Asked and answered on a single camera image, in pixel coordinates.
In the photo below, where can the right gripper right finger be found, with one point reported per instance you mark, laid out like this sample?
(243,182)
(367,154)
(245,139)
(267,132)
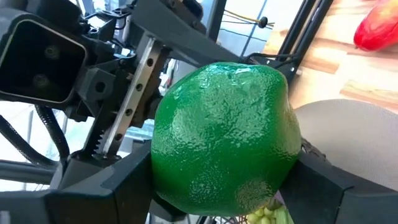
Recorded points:
(335,205)

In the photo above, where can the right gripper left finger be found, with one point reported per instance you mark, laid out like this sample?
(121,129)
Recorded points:
(118,199)

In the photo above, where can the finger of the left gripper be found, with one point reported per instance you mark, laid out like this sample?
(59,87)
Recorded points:
(186,40)
(90,171)

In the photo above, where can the green grape bunch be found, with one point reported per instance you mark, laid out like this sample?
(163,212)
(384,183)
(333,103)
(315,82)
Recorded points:
(264,217)

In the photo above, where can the green lime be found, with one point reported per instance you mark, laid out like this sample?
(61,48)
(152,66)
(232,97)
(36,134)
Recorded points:
(224,140)

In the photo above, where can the red mango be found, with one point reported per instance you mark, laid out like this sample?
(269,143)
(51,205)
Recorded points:
(379,28)

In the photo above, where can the round grey placemat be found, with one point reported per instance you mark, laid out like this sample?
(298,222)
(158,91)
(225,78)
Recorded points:
(351,140)

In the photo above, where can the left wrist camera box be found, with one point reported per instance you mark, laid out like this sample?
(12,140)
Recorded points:
(40,62)

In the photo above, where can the black aluminium table frame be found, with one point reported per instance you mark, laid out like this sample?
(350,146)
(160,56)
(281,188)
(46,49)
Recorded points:
(300,19)

